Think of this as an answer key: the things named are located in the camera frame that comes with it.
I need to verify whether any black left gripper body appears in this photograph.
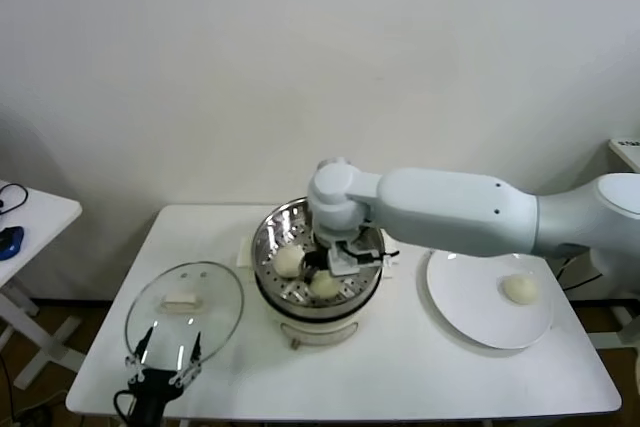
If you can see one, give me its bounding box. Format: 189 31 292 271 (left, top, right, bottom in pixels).
123 368 177 427

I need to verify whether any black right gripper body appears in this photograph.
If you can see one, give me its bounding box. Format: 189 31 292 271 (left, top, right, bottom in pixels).
344 245 376 268

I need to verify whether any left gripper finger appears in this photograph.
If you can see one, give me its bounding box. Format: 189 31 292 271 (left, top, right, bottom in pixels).
169 330 204 388
124 326 155 384

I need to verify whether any white steamed baozi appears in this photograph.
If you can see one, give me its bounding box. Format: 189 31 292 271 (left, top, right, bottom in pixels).
274 245 305 279
307 270 341 299
501 274 539 306

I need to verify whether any steel perforated steamer basket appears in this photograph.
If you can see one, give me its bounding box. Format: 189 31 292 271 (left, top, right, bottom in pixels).
235 196 404 309

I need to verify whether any round glass pot lid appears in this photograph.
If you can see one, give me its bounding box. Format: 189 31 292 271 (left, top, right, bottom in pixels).
124 260 245 372

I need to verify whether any cream electric cooker base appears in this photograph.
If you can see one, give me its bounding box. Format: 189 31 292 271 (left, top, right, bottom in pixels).
254 264 396 352

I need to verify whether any large white plate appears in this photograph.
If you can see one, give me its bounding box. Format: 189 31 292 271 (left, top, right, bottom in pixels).
425 245 555 351

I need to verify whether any small white side table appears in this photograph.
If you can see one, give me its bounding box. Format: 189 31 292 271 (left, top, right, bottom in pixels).
0 179 84 391

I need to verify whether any blue object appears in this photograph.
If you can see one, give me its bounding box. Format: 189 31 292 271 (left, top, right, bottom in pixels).
0 226 25 261

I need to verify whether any white table with label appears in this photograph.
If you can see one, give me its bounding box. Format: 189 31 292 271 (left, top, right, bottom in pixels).
608 136 640 173

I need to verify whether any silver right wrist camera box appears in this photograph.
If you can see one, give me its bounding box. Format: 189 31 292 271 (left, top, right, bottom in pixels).
327 240 362 277

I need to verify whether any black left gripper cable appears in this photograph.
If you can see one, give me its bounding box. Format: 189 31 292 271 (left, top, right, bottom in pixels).
113 389 136 421

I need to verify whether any black floor cable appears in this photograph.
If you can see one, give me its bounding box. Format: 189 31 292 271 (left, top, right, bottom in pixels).
0 354 12 416

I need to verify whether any black hanging cable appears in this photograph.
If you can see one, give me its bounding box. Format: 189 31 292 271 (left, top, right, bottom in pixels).
557 256 601 293

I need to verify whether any thin black looped cable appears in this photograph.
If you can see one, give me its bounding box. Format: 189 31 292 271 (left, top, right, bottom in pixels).
0 182 29 216

